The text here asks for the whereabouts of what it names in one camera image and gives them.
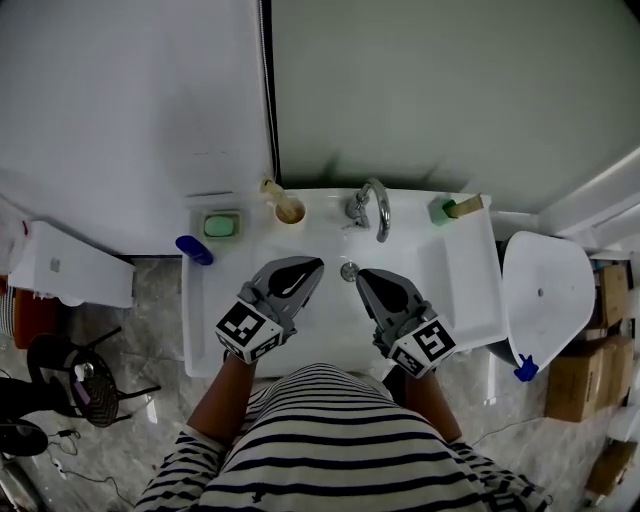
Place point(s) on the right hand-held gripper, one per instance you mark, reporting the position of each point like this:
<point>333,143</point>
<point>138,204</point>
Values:
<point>422,345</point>

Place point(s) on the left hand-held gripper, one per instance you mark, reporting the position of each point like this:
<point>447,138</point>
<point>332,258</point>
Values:
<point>247,330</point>

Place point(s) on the person's right forearm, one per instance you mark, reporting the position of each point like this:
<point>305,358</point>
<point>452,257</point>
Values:
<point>432,405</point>

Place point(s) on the person's left forearm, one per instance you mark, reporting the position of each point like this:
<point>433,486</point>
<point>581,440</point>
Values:
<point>222,400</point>

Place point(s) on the chrome sink drain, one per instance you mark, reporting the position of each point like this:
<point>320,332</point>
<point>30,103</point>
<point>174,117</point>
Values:
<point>349,270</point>

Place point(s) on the white washbasin cabinet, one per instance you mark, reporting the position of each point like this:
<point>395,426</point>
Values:
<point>465,280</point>

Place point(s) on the chrome faucet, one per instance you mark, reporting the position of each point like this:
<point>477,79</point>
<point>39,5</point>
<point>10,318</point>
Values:
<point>382,210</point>

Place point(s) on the green soap bar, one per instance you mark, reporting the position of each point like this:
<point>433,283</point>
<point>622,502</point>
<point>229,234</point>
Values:
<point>220,226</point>

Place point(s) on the blue bottle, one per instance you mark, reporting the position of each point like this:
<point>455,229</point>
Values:
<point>195,250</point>

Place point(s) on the blue glove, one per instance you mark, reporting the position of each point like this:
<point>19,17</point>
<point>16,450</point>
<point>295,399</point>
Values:
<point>525,370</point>

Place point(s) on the white freestanding tub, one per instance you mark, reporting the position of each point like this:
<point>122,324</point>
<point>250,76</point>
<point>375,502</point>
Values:
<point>547,295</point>

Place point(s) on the person in striped shirt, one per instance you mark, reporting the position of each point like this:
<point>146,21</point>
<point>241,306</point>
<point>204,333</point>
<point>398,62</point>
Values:
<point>330,450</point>

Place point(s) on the large cardboard box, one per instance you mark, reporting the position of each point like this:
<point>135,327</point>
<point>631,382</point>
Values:
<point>585,380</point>

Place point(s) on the white rectangular carton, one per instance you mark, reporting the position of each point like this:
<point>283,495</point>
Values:
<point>75,265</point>

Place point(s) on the black metal chair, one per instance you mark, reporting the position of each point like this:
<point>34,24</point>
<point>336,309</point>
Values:
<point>100,395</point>

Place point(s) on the small cardboard box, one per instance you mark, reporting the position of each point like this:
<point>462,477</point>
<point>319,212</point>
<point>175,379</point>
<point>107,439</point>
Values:
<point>614,295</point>
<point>610,467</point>

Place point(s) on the white ceramic fixture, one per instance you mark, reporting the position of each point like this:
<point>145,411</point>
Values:
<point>625,422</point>

